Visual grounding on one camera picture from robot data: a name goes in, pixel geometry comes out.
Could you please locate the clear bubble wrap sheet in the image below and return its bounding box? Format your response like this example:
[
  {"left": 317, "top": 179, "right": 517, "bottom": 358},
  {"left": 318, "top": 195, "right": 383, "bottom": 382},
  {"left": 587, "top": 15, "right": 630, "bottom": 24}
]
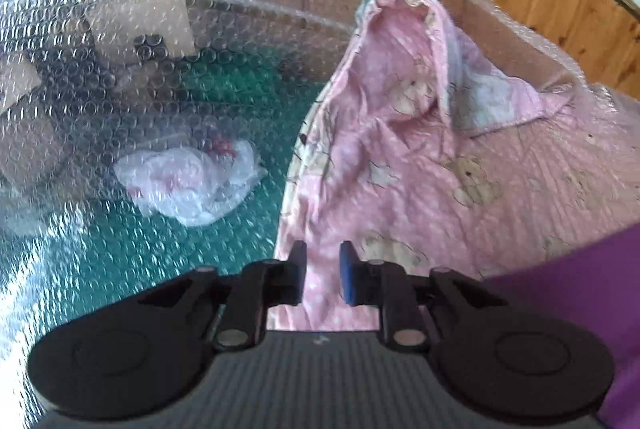
[{"left": 0, "top": 0, "right": 621, "bottom": 429}]

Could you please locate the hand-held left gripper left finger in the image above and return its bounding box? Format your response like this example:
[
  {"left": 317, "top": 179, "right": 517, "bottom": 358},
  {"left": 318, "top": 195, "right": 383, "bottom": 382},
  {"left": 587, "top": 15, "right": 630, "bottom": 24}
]
[{"left": 138, "top": 240, "right": 307, "bottom": 352}]

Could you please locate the beige cardboard piece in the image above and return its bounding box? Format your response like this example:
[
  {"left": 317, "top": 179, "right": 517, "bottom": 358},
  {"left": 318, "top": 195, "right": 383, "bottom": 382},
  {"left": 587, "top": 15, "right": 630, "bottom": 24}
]
[
  {"left": 84, "top": 0, "right": 197, "bottom": 60},
  {"left": 0, "top": 53, "right": 43, "bottom": 112}
]

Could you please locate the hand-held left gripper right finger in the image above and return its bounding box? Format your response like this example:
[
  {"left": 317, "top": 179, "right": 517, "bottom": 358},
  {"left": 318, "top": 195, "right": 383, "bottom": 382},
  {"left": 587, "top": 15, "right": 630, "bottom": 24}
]
[{"left": 339, "top": 240, "right": 502, "bottom": 352}]

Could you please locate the white crumpled plastic bag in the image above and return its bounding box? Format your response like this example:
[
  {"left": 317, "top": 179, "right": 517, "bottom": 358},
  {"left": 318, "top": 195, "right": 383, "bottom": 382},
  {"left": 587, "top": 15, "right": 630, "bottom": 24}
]
[{"left": 114, "top": 136, "right": 268, "bottom": 228}]

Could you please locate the purple garment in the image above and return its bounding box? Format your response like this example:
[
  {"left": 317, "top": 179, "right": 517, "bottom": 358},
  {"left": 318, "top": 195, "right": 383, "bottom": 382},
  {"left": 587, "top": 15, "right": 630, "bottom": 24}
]
[{"left": 482, "top": 221, "right": 640, "bottom": 429}]

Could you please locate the pink bear print blanket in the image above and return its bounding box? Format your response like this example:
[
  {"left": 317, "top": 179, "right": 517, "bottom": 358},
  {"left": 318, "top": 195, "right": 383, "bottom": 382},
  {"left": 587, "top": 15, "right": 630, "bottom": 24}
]
[{"left": 267, "top": 0, "right": 640, "bottom": 332}]

